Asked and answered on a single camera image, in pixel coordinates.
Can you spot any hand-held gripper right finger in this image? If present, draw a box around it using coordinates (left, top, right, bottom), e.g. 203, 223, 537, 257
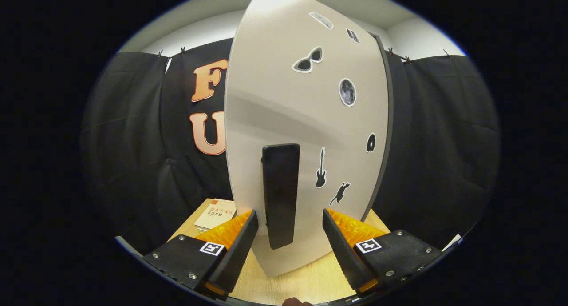
322, 208, 443, 295

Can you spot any stack of books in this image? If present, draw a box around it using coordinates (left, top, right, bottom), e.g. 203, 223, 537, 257
194, 199, 238, 233

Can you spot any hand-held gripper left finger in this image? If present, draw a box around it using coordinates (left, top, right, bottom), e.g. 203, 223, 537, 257
143, 209, 259, 298

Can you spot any beige shoe cabinet door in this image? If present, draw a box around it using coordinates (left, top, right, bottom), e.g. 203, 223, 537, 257
224, 0, 391, 278

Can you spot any black backdrop cloth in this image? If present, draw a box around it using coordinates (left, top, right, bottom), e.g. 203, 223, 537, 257
80, 39, 502, 253

